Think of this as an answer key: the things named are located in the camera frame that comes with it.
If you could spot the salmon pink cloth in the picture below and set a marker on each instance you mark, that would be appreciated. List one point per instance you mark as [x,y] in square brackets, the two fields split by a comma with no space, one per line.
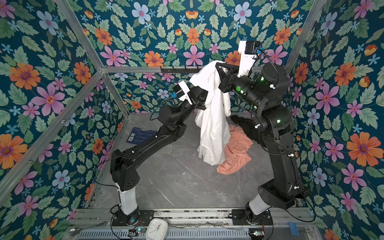
[236,151]

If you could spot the black cloth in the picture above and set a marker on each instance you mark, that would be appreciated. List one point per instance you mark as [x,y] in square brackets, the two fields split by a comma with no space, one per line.
[248,127]

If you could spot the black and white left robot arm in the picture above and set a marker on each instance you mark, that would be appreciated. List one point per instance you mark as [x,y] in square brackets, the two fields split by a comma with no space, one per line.
[124,164]

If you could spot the dark blue printed card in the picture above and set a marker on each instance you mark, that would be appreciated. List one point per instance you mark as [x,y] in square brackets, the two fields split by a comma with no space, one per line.
[138,136]

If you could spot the white cloth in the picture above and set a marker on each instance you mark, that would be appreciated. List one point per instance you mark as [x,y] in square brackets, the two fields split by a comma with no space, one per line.
[215,133]

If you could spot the white square timer clock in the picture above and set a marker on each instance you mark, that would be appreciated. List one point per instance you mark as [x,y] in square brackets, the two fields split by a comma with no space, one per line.
[157,230]

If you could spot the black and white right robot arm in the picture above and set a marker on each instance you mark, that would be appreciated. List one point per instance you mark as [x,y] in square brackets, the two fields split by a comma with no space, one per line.
[275,126]

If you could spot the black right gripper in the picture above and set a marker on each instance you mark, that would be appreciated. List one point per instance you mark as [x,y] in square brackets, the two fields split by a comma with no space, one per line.
[229,81]

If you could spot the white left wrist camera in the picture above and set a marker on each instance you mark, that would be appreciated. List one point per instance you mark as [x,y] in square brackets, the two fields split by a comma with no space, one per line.
[181,91]

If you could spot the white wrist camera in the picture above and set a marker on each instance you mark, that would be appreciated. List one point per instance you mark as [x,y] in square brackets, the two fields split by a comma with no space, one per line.
[248,52]
[181,91]

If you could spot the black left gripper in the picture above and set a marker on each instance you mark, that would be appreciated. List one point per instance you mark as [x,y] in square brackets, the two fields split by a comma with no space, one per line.
[195,95]

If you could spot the black hook rail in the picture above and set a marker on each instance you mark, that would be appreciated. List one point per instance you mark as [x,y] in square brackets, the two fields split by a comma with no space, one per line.
[180,70]

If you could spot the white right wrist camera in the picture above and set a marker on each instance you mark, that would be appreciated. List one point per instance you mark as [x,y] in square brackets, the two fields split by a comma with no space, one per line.
[248,52]

